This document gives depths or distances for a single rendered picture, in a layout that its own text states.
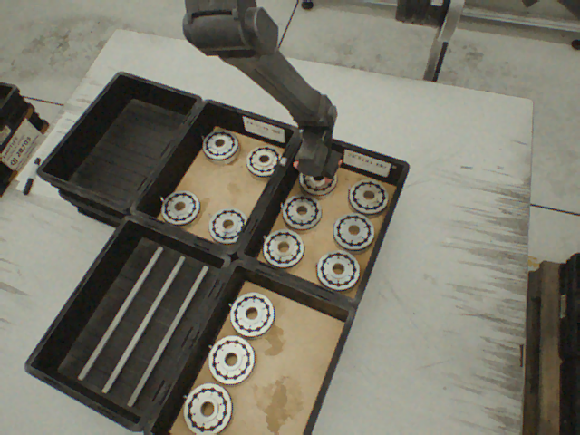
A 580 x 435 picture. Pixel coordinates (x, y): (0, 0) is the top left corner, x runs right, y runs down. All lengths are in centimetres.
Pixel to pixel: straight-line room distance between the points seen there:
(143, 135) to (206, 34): 80
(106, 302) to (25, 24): 268
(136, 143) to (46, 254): 42
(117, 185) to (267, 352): 64
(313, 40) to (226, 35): 225
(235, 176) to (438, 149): 66
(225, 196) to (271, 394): 52
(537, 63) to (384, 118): 161
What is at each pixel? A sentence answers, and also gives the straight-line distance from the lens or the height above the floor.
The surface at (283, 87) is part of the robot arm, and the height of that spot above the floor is 130.
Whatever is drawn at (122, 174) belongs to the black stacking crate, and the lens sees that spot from 129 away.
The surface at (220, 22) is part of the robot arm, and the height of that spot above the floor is 147.
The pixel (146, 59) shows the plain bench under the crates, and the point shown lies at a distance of 178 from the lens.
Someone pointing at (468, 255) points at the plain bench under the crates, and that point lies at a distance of 128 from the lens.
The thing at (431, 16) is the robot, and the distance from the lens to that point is 116.
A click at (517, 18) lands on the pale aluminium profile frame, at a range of 297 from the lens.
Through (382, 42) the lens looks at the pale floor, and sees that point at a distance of 282.
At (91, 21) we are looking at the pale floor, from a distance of 333.
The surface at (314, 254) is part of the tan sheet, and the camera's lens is 106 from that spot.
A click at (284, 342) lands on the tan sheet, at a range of 100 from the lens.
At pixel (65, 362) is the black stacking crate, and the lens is 114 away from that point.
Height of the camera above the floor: 181
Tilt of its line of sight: 63 degrees down
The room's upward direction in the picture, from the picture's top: 7 degrees counter-clockwise
